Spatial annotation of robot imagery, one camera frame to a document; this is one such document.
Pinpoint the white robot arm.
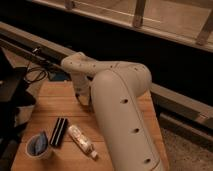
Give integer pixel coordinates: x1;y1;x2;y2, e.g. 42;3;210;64
61;52;166;171

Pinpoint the blue cloth in bowl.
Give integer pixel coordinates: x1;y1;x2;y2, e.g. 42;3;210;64
34;132;48;155

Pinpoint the white plastic bottle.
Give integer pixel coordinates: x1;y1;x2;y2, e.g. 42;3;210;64
68;125;98;159

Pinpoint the black rectangular box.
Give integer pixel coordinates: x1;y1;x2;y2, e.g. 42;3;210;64
49;118;68;147

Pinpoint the black equipment at left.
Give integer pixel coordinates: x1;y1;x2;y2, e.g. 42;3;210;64
0;48;36;171

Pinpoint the black cable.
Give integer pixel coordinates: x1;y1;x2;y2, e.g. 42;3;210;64
23;47;56;84

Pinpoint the wooden railing frame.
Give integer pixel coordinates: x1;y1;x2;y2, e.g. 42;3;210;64
30;0;213;53

